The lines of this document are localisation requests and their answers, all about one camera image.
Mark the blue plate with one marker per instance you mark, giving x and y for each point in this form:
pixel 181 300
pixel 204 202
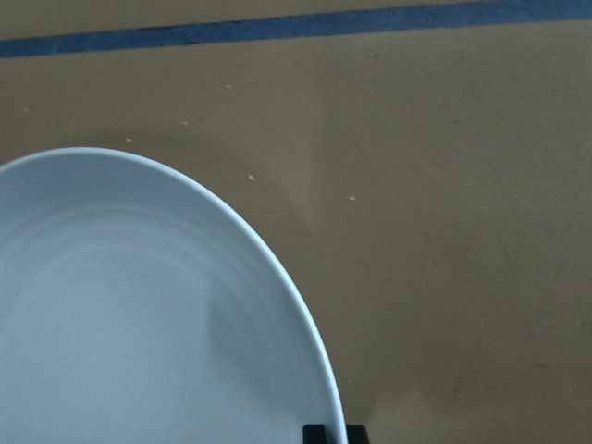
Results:
pixel 137 307

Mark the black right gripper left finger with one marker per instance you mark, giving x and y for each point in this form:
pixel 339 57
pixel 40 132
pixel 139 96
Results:
pixel 314 434

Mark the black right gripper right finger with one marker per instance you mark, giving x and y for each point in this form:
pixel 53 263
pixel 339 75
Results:
pixel 357 434

